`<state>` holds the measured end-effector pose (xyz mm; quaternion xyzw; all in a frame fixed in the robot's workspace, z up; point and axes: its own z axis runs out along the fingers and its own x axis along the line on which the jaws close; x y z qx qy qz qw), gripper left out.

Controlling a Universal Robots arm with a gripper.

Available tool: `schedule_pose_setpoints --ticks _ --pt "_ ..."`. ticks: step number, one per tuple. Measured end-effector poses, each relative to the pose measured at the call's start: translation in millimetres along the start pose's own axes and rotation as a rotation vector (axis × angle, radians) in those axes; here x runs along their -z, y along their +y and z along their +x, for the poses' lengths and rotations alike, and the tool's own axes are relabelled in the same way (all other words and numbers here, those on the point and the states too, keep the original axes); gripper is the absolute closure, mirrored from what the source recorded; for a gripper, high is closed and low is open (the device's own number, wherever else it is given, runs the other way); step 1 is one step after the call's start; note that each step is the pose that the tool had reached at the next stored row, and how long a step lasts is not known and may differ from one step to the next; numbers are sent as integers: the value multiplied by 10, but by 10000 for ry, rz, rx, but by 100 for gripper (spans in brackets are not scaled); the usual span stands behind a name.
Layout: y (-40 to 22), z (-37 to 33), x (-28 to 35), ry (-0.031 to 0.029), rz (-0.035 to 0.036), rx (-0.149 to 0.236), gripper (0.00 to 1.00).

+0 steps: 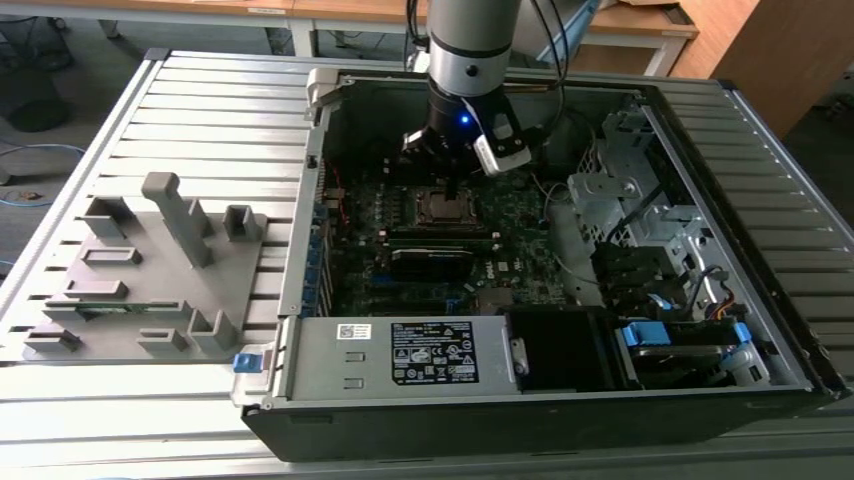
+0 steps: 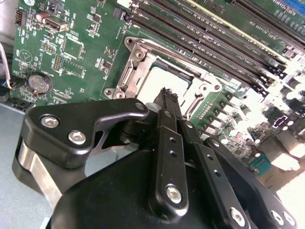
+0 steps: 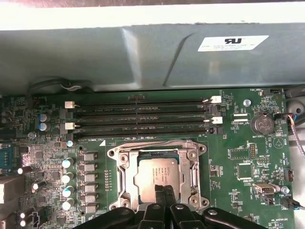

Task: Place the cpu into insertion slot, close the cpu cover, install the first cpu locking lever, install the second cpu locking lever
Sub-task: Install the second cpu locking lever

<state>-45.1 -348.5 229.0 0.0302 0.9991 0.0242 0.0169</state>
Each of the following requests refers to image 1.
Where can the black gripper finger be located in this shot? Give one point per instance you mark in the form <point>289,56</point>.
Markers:
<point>454,191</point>

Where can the silver green CPU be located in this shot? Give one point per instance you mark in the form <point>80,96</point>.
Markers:
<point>440,210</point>

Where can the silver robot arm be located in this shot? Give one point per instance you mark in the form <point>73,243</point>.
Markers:
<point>467,40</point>

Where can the CPU socket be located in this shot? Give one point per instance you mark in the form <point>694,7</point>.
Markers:
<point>450,226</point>

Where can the black graphics card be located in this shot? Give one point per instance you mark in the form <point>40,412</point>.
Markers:
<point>430,265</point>

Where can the green motherboard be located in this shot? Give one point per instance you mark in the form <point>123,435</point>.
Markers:
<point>527,250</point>

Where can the metal drive cage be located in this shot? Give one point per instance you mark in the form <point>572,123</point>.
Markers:
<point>600,186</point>

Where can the silver chipset heatsink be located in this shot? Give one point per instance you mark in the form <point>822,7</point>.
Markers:
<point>495,300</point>

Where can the wooden desk white legs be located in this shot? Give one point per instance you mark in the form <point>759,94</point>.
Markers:
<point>133,4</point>
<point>634,27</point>

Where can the grey power supply unit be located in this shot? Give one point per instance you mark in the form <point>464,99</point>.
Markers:
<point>320,350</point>

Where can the blue disk carrier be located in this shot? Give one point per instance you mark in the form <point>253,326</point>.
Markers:
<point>643,332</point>
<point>740,334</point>

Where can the blue case latch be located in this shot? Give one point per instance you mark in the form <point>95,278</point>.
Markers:
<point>247,363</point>

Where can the grey parts rack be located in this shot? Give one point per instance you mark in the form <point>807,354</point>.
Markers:
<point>167,280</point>

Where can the black PC case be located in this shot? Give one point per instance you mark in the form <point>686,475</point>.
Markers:
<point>467,435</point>

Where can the wooden cabinet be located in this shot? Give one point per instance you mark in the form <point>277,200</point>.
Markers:
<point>787,60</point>

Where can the green RAM stick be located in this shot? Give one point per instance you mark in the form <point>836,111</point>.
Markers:
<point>113,307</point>

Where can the black waste bin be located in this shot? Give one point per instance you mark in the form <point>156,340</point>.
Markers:
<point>36,107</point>

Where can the black mesh basket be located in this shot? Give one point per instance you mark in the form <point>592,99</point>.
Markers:
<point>40,50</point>

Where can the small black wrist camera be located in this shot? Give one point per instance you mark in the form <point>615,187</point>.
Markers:
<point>416,143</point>

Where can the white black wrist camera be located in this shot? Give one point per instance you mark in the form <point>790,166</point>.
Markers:
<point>500,160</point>

